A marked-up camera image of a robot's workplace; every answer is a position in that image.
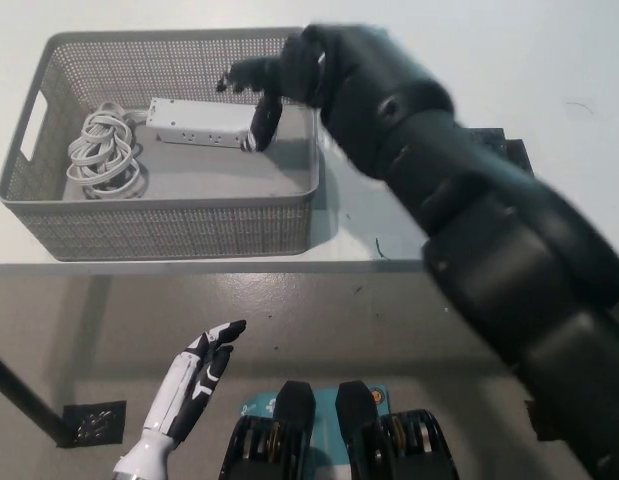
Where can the black robot body block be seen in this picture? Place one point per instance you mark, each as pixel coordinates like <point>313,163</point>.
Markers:
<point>355,412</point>
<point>295,407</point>

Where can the grey perforated plastic basket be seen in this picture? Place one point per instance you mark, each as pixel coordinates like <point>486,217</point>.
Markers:
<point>189,225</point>

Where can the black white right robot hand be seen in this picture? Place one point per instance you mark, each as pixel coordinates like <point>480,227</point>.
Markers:
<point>339,65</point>

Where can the black table leg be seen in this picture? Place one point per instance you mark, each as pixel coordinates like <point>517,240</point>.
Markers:
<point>24,390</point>

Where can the black tape patch on table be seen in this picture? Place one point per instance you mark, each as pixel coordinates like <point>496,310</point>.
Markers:
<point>516,152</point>

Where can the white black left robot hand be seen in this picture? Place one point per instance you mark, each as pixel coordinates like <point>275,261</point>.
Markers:
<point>189,385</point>

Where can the black right robot body block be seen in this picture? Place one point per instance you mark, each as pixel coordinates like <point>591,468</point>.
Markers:
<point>355,412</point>

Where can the black left robot body block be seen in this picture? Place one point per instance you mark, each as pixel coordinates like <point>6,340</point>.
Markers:
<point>295,407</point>

